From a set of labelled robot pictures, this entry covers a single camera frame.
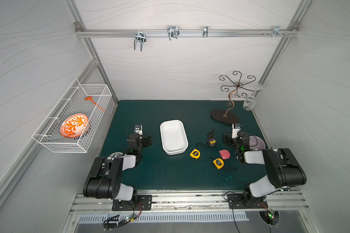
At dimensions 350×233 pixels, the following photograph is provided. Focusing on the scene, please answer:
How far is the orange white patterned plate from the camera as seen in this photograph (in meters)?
0.62

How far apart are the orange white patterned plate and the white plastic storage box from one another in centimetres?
45

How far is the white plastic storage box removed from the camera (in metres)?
0.95
